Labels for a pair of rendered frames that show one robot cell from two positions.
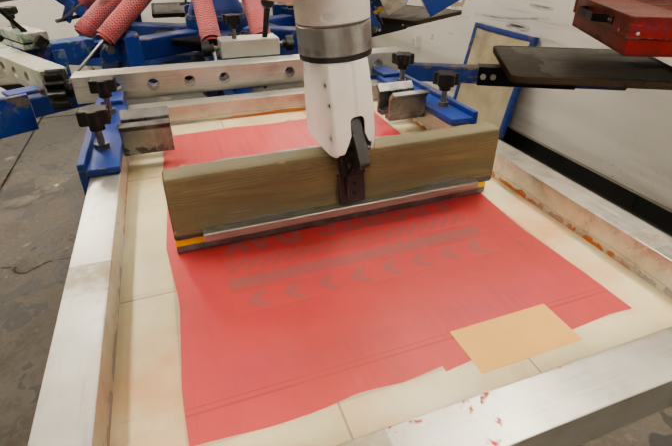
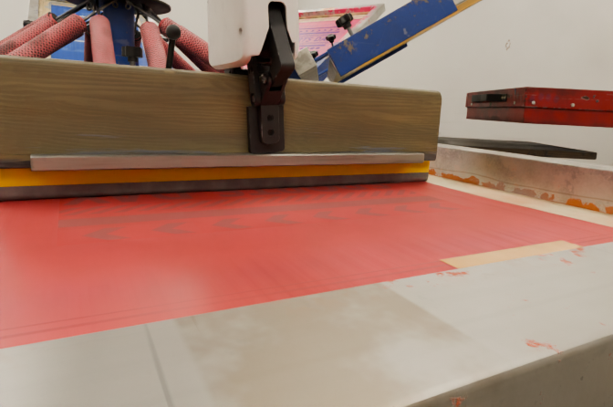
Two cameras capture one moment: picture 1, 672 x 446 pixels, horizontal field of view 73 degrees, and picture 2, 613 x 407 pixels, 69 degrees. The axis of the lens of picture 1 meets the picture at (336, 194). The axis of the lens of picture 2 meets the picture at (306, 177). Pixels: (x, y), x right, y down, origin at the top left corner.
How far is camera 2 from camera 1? 25 cm
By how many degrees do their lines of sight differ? 22
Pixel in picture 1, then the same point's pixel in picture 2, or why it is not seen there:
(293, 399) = not seen: hidden behind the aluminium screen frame
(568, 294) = (587, 234)
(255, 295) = (101, 231)
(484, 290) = (470, 231)
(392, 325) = (341, 255)
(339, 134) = (253, 20)
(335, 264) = (242, 213)
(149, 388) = not seen: outside the picture
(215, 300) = (23, 234)
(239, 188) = (100, 96)
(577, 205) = (551, 164)
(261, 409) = not seen: hidden behind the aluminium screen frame
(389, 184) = (316, 139)
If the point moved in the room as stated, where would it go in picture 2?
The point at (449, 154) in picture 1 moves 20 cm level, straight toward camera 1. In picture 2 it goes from (388, 112) to (406, 114)
